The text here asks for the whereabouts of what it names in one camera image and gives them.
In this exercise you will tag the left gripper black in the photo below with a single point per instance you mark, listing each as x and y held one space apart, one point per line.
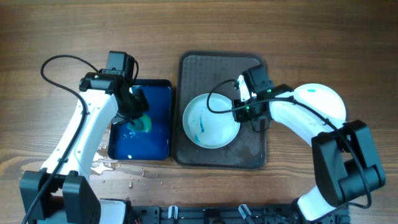
142 106

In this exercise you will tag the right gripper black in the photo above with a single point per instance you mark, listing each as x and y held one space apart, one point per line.
240 116

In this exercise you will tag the green sponge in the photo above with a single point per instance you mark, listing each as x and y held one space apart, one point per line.
142 124

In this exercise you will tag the small white plate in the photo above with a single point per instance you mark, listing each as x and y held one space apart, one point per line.
206 129

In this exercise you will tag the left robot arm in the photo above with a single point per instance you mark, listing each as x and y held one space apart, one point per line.
60 191

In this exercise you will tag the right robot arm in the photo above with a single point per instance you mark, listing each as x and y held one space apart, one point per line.
345 159

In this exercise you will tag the black tray with blue liquid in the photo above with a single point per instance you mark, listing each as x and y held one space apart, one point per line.
126 143

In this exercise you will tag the dark brown serving tray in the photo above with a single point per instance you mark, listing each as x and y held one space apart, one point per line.
199 72

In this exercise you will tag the water spill on table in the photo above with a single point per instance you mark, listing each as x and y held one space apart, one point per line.
125 174

